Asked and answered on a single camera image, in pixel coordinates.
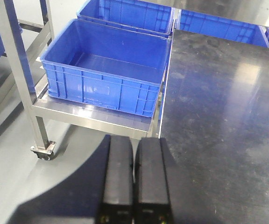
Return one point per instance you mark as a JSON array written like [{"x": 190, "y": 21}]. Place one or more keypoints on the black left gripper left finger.
[{"x": 117, "y": 202}]

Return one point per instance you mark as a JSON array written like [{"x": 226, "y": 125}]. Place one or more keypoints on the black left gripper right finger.
[{"x": 151, "y": 200}]

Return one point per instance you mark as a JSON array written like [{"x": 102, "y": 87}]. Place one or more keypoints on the blue crate on cart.
[{"x": 106, "y": 66}]

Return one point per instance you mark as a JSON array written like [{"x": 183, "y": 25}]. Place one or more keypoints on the blue crate behind cart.
[{"x": 133, "y": 15}]

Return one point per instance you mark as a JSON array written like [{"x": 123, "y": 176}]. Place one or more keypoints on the blue crate beside table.
[{"x": 223, "y": 28}]

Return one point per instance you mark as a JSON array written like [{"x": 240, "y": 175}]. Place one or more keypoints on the stainless steel wheeled cart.
[{"x": 39, "y": 106}]

